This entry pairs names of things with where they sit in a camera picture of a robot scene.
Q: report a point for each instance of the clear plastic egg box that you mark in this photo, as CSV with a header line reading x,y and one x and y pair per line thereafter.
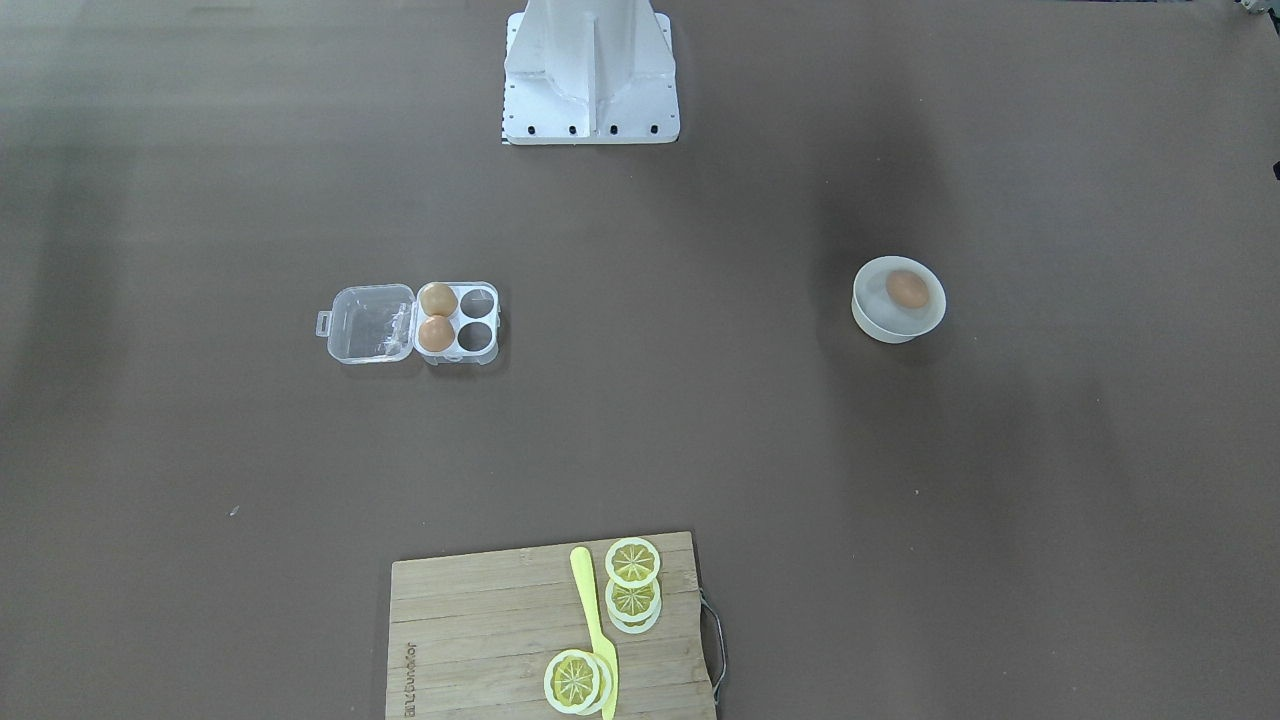
x,y
378,323

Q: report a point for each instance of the brown egg from bowl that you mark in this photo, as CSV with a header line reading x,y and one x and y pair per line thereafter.
x,y
907,289

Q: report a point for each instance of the brown egg front slot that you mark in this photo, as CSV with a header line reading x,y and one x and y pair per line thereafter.
x,y
436,334

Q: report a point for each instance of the brown egg slot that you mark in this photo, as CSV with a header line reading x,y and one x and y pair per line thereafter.
x,y
438,299
436,334

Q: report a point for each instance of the brown egg rear slot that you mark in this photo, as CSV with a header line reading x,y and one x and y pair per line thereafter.
x,y
438,299

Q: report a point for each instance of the lemon slice top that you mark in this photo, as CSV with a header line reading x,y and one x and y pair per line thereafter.
x,y
632,562

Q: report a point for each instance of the yellow plastic knife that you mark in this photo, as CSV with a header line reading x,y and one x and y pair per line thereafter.
x,y
583,571

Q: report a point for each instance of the white round bowl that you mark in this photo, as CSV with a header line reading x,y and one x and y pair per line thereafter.
x,y
879,317

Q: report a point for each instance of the bamboo cutting board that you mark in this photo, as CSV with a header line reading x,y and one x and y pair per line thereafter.
x,y
471,635

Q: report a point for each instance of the lemon slice bottom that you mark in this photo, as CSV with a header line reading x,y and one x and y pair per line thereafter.
x,y
578,682

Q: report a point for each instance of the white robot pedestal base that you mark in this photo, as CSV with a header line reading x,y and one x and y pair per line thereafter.
x,y
589,73

